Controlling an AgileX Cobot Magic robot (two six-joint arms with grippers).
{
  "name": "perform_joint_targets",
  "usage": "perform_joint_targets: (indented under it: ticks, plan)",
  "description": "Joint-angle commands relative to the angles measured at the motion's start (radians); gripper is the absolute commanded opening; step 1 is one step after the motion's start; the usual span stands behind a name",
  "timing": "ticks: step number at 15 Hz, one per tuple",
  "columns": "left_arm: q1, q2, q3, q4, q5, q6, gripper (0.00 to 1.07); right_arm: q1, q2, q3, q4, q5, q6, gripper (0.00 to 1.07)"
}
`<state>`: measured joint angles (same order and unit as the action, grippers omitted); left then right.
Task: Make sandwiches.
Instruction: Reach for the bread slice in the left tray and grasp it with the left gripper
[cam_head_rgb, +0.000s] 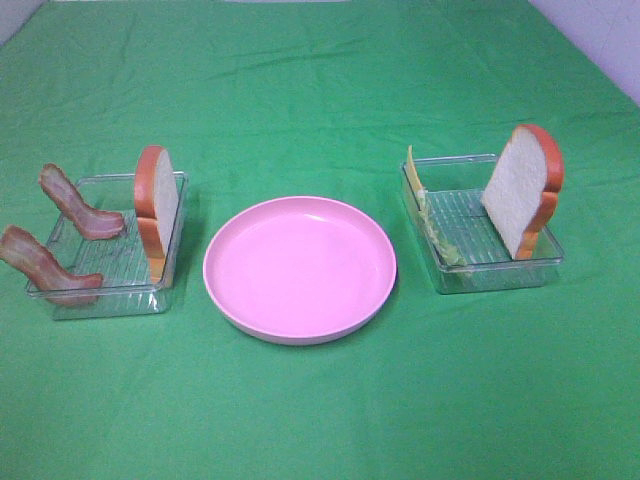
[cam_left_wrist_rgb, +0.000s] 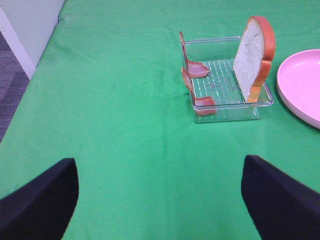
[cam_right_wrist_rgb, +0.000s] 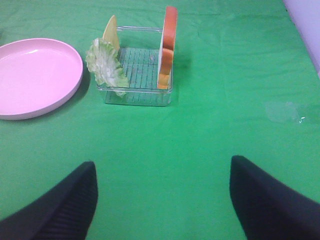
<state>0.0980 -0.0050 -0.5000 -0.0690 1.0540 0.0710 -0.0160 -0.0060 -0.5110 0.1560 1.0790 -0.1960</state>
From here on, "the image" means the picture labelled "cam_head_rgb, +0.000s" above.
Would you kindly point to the green lettuce leaf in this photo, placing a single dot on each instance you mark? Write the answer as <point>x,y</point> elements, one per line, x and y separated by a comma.
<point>447,253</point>

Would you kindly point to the bread slice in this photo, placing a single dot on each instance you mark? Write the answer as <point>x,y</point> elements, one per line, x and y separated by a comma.
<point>155,202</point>
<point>522,193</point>

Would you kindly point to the bacon strip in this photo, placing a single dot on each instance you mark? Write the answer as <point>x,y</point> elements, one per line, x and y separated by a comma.
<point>23,252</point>
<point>91,223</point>

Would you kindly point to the pink round plate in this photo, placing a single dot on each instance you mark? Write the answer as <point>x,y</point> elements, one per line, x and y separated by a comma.
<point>300,270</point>

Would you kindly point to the yellow cheese slice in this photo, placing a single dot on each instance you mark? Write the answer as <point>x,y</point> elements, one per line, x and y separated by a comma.
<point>414,181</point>

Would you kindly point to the right clear plastic tray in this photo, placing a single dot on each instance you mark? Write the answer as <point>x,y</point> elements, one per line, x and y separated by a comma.
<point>455,185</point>

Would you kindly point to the clear plastic tray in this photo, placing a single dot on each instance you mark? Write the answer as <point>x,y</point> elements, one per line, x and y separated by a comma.
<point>127,287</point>
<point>455,185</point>

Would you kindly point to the green tablecloth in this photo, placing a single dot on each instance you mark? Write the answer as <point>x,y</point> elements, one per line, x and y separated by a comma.
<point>256,101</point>

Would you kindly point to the left clear plastic tray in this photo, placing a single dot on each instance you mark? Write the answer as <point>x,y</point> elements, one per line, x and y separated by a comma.
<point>127,287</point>

